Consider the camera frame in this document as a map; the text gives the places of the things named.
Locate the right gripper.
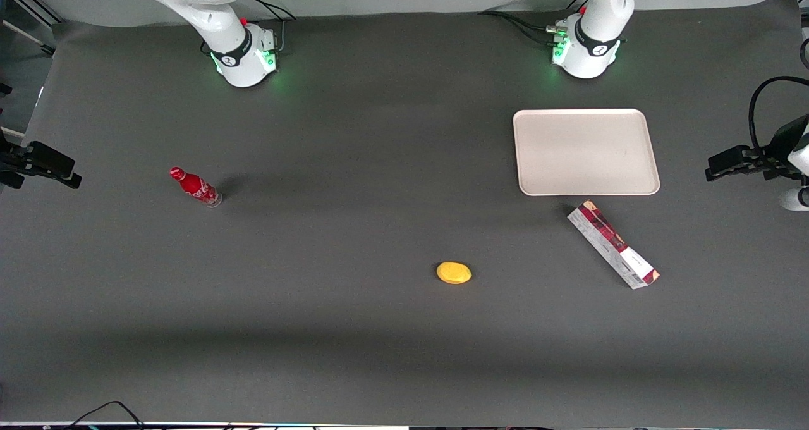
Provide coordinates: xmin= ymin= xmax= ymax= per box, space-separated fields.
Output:
xmin=0 ymin=133 xmax=83 ymax=190

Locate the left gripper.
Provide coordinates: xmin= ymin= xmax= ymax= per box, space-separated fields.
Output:
xmin=705 ymin=115 xmax=809 ymax=182

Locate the red cookie box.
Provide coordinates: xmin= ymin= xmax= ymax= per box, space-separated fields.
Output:
xmin=567 ymin=200 xmax=661 ymax=290

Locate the beige plastic tray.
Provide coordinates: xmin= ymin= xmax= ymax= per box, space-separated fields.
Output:
xmin=513 ymin=108 xmax=662 ymax=197

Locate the red cola bottle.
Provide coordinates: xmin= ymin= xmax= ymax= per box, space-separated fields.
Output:
xmin=169 ymin=166 xmax=224 ymax=209

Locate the yellow oval sponge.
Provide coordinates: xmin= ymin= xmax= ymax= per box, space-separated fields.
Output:
xmin=435 ymin=261 xmax=473 ymax=285

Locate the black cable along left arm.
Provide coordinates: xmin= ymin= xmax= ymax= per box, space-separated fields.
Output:
xmin=748 ymin=37 xmax=809 ymax=154

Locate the aluminium frame bar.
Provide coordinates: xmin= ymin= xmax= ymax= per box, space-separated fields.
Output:
xmin=0 ymin=0 xmax=65 ymax=58

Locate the thin black cable at table edge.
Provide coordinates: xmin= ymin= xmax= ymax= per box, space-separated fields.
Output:
xmin=62 ymin=400 xmax=147 ymax=430

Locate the black cable at left arm base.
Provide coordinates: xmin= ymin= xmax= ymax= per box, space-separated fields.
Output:
xmin=478 ymin=0 xmax=592 ymax=46

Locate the black cable at arm base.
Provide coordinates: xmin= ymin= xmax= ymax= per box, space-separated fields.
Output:
xmin=478 ymin=0 xmax=592 ymax=46
xmin=240 ymin=0 xmax=298 ymax=54

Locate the black cable at right arm base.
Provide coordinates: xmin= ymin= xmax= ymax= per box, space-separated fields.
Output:
xmin=240 ymin=0 xmax=298 ymax=54

